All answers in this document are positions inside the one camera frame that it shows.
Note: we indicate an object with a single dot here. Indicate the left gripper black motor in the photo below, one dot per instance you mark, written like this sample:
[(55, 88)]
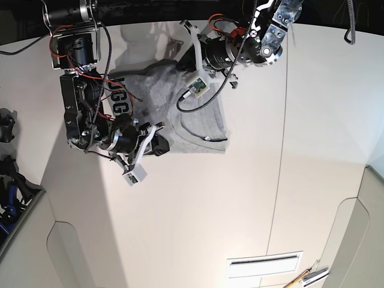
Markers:
[(209, 56)]

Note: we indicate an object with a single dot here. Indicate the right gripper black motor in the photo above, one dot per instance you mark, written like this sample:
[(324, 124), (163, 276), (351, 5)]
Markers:
[(129, 142)]

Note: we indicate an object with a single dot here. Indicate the grey T-shirt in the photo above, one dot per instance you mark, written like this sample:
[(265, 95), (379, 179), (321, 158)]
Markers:
[(158, 85)]

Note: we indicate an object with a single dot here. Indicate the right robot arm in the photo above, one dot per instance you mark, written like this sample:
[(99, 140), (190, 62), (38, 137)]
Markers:
[(98, 109)]

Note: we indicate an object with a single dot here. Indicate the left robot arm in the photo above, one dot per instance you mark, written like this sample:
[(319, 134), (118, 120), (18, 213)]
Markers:
[(255, 39)]

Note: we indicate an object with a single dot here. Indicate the blue and black equipment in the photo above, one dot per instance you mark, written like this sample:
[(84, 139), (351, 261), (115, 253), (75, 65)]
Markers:
[(16, 195)]

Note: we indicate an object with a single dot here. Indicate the black object at left edge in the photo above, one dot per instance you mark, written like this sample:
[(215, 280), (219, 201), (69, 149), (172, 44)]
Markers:
[(7, 124)]

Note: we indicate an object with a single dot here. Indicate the white ceiling air vent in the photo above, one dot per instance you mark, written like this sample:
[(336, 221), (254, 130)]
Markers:
[(264, 266)]

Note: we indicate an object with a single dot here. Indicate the white flat device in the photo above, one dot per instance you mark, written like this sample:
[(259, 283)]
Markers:
[(314, 277)]

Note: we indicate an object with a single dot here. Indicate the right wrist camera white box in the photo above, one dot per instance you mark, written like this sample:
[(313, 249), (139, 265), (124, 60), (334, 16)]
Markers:
[(134, 174)]

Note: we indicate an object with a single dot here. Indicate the wooden handled tool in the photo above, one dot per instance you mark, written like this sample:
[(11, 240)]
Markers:
[(302, 275)]

